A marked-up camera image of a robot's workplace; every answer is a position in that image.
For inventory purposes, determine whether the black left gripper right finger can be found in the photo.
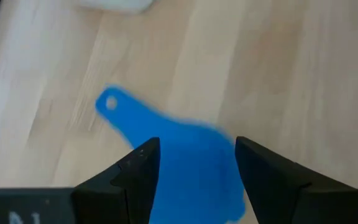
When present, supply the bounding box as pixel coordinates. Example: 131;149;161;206
235;136;358;224

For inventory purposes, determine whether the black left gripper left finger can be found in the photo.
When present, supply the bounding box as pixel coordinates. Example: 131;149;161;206
72;136;162;224

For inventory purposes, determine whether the bright blue measuring cup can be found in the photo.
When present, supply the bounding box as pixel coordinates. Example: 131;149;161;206
94;83;247;224

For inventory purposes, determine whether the white plastic basket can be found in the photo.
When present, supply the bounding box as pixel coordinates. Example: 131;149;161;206
73;0;155;14

